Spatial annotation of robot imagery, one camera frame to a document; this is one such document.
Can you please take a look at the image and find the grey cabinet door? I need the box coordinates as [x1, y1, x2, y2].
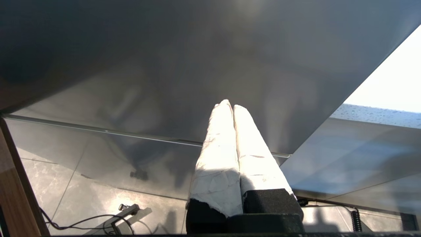
[0, 0, 421, 156]
[3, 118, 291, 202]

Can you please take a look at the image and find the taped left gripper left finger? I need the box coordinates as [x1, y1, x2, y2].
[186, 99, 244, 235]

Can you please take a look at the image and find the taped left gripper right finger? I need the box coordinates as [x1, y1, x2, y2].
[233, 105, 305, 218]

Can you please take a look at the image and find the brown wooden panel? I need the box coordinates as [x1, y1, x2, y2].
[0, 118, 50, 237]

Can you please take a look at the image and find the white tall cabinet side panel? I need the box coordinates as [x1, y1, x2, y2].
[344, 25, 421, 113]

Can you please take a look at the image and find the black straight cable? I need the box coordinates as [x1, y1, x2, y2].
[298, 198, 358, 212]

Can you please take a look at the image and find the metal floor bracket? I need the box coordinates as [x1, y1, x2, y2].
[110, 203, 141, 235]

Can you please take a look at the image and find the thin black floor cable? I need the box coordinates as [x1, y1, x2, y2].
[38, 207, 135, 235]

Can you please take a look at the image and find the grey metal sheet panel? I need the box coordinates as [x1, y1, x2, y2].
[280, 118, 421, 216]

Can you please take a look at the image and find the black coiled cable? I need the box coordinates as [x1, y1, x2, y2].
[351, 209, 362, 232]

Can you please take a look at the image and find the grey lower cabinet door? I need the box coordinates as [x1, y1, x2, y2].
[3, 118, 291, 202]

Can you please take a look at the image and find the grey upper cabinet door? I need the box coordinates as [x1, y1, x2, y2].
[0, 0, 421, 156]

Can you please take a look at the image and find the small black box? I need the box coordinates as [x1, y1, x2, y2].
[400, 213, 418, 231]

